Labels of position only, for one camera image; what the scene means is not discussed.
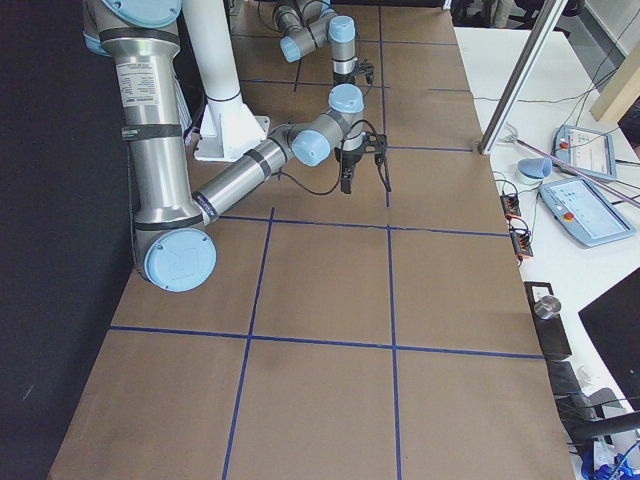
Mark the long grabber stick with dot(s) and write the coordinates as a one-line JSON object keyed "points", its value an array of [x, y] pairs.
{"points": [[514, 138]]}

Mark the teach pendant tablet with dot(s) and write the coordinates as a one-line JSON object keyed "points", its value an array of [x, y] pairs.
{"points": [[587, 150], [584, 213]]}

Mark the orange black connector board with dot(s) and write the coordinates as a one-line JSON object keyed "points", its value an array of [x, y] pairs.
{"points": [[510, 205]]}

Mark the metal cup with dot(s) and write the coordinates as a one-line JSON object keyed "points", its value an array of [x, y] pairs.
{"points": [[547, 307]]}

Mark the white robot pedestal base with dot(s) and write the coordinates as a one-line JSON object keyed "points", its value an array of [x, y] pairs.
{"points": [[228, 128]]}

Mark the near teach pendant tablet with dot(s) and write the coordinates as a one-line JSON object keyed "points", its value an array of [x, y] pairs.
{"points": [[584, 213]]}

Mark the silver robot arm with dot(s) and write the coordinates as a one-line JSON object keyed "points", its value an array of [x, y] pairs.
{"points": [[308, 26], [196, 147]]}

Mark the black monitor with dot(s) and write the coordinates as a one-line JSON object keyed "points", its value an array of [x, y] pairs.
{"points": [[612, 323]]}

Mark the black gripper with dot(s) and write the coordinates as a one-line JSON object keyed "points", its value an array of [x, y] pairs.
{"points": [[348, 159], [351, 78]]}

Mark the aluminium frame post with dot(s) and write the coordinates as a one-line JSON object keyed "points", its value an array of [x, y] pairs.
{"points": [[543, 26]]}

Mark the far teach pendant tablet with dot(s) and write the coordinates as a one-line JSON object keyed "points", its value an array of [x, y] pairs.
{"points": [[587, 150]]}

